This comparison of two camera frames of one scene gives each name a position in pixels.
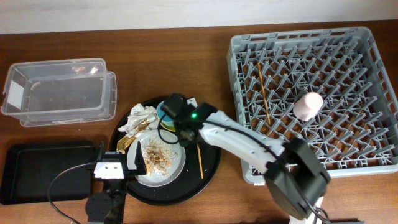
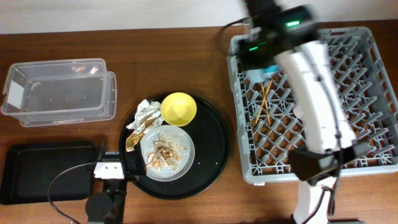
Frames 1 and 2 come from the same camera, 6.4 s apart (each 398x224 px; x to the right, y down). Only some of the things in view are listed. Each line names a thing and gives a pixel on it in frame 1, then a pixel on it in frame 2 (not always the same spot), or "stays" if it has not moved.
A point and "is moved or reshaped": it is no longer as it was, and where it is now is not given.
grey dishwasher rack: x=329 y=87 stays
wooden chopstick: x=200 y=160 → x=264 y=101
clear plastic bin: x=60 y=91 stays
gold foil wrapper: x=123 y=142 → x=133 y=139
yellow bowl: x=172 y=128 is moved or reshaped
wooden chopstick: x=263 y=94 stays
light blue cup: x=167 y=119 → x=262 y=74
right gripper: x=183 y=133 → x=246 y=65
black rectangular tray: x=28 y=168 stays
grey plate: x=163 y=158 is moved or reshaped
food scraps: x=157 y=155 is moved or reshaped
